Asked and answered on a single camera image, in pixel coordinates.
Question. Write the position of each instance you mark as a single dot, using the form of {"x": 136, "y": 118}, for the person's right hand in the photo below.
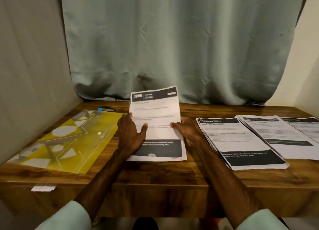
{"x": 188, "y": 130}

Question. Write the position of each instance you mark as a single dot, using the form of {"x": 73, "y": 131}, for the person's left hand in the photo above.
{"x": 129, "y": 136}

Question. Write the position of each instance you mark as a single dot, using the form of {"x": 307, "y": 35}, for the wash baby bottle paper stack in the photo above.
{"x": 157, "y": 107}

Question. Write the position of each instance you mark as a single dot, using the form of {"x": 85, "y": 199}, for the yellow patterned folder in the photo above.
{"x": 65, "y": 140}

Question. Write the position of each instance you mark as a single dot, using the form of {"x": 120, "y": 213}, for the person's left forearm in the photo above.
{"x": 89, "y": 190}

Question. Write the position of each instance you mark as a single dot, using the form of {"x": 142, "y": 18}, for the person's right forearm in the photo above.
{"x": 232, "y": 187}

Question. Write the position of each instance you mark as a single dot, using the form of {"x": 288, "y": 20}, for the person's left leg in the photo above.
{"x": 145, "y": 224}

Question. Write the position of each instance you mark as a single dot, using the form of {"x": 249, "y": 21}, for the blue pen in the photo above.
{"x": 106, "y": 109}

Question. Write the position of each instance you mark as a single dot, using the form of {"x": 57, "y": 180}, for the pale green curtain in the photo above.
{"x": 184, "y": 37}

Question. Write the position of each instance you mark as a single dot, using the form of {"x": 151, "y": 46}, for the white paper tag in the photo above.
{"x": 43, "y": 188}

